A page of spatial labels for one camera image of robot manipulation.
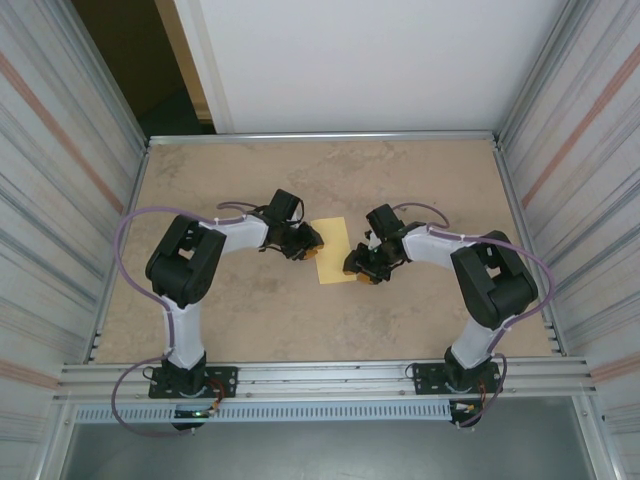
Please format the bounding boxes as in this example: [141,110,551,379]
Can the yellow paper sheet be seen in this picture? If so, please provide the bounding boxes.
[309,215,357,286]

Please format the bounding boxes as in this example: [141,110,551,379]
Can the grey metal shelf panel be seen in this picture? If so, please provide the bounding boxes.
[57,422,614,480]

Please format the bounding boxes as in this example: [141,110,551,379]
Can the brown wooden door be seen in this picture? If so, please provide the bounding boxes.
[72,0,211,121]

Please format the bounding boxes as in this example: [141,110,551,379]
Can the long aluminium table edge rail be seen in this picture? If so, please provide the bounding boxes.
[147,130,501,147]

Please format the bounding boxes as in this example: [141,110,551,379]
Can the wide aluminium mounting rail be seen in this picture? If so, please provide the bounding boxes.
[52,355,599,404]

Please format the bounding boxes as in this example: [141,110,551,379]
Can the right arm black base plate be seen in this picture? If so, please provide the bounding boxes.
[412,360,504,396]

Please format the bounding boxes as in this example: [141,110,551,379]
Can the aluminium table side rail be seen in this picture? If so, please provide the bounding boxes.
[492,139,569,357]
[88,144,151,362]

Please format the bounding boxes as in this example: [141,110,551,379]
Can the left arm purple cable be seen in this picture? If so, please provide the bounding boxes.
[110,200,251,437]

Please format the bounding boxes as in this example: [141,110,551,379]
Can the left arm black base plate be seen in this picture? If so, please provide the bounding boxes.
[148,365,239,400]

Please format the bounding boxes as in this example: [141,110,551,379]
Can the grey slotted cable duct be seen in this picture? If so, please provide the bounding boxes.
[73,401,454,424]

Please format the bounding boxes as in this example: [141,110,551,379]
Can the white door frame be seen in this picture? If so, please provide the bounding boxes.
[172,0,236,135]

